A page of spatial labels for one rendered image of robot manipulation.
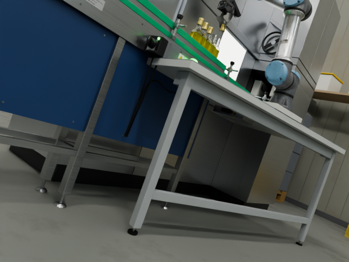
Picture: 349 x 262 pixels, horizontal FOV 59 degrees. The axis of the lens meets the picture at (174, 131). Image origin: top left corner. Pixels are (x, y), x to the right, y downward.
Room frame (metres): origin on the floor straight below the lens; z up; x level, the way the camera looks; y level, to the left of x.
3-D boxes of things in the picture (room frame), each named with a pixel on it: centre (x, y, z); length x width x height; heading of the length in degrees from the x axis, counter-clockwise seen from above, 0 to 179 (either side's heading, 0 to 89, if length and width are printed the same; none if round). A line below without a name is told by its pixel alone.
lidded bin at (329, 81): (4.81, -1.88, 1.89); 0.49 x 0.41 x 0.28; 39
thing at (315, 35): (3.01, -0.84, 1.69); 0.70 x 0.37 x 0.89; 142
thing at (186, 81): (1.78, -0.53, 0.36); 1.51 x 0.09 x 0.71; 129
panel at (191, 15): (2.29, -0.06, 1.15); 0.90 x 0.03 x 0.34; 142
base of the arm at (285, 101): (1.80, -0.52, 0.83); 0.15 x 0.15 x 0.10
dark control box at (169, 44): (1.41, 0.20, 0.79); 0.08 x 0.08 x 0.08; 52
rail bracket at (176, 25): (1.52, 0.15, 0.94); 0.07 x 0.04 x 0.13; 52
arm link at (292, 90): (1.79, -0.52, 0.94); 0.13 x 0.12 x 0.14; 139
